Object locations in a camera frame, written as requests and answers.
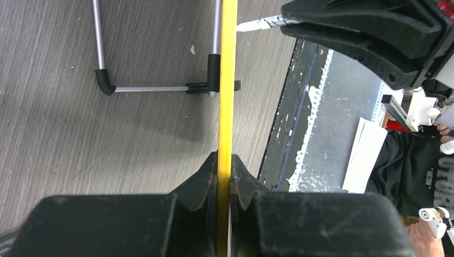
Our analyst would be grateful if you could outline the person in black shirt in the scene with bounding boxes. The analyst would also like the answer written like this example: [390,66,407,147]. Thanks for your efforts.
[365,122,454,257]

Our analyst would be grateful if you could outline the whiteboard marker pen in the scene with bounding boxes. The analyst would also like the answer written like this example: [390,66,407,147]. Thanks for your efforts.
[236,15,301,32]

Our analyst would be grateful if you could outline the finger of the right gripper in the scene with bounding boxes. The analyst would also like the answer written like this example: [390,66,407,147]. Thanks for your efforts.
[281,1,453,89]

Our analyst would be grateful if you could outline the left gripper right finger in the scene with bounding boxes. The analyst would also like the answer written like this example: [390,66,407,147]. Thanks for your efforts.
[230,155,416,256]

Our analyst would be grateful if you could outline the white paper sheets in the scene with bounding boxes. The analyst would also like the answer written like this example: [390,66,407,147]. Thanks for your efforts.
[342,118,387,193]

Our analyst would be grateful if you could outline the yellow framed whiteboard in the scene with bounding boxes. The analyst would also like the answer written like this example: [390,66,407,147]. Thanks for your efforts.
[92,0,242,257]

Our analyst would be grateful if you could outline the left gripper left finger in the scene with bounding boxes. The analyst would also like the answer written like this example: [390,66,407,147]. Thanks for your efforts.
[9,153,217,256]

